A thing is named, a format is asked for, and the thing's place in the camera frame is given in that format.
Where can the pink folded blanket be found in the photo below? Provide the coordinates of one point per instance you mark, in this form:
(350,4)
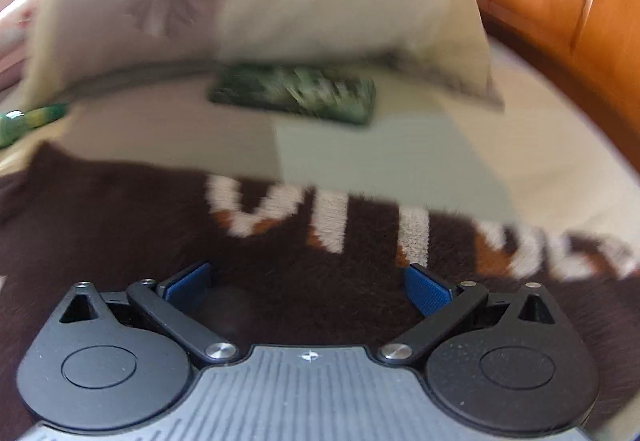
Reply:
(15,27)

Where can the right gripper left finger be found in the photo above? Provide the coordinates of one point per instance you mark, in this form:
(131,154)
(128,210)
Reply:
(110,361)

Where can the dark brown fuzzy sweater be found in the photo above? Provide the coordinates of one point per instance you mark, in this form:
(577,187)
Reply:
(303,265)

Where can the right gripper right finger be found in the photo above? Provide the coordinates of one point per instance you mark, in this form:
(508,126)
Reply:
(496,362)

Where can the green toothpaste tube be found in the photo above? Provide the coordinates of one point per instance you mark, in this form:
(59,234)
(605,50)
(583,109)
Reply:
(15,124)

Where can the cream patchwork pillow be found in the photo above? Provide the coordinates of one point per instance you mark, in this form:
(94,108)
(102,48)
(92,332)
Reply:
(75,40)

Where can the dark green patterned box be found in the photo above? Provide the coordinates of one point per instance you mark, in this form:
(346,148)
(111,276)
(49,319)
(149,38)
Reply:
(318,93)

